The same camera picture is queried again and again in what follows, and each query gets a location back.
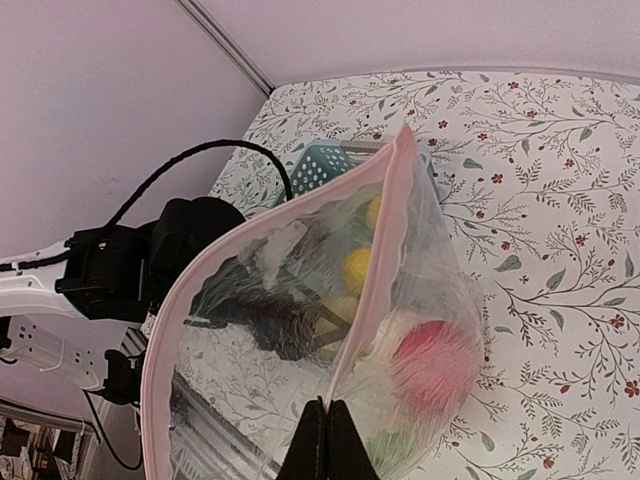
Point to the clear zip top bag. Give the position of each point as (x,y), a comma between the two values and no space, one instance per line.
(412,267)

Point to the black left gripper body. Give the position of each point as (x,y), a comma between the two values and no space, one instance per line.
(288,319)

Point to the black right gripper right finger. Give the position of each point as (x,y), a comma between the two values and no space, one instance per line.
(346,457)

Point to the blue plastic basket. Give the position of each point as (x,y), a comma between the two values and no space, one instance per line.
(323,160)

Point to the red apple toy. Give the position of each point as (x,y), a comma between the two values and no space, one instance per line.
(434,366)

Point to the yellow lemon toy top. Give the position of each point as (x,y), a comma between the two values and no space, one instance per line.
(372,212)

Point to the white radish toy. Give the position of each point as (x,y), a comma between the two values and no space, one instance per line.
(387,449)

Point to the floral pattern table mat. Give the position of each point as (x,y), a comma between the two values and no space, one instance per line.
(539,182)

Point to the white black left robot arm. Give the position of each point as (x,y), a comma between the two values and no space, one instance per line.
(112,273)

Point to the yellow lemon toy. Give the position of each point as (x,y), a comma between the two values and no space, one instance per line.
(372,212)
(355,268)

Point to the left aluminium frame post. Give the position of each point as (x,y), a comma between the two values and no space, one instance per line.
(214,30)

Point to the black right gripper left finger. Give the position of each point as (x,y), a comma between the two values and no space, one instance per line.
(305,458)

